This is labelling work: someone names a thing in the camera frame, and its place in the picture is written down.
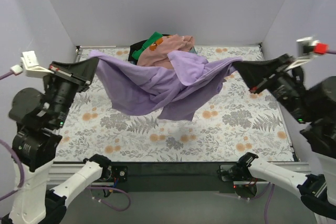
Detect aluminium frame rail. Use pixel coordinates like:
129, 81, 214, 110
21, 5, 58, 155
47, 162, 316, 185

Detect floral table mat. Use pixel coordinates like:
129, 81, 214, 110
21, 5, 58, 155
52, 46, 299, 162

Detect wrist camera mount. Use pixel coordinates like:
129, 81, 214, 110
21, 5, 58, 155
10, 51, 53, 79
286, 37, 329, 71

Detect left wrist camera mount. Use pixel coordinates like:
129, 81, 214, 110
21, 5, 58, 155
10, 51, 53, 79

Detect purple t shirt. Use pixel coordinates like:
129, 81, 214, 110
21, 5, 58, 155
88, 50, 242, 121

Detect black t shirt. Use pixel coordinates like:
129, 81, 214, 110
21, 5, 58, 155
128, 40, 147, 65

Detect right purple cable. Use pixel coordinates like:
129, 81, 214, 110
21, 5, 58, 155
214, 48, 336, 224

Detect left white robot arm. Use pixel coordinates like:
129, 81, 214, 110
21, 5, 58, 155
1, 58, 112, 223

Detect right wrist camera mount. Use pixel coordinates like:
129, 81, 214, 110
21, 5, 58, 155
286, 37, 329, 71

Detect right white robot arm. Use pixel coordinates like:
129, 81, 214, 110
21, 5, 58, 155
228, 54, 335, 219

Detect green t shirt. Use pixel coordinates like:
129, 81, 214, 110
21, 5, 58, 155
145, 32, 163, 48

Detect pink t shirt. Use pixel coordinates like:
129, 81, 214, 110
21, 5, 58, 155
137, 34, 195, 69

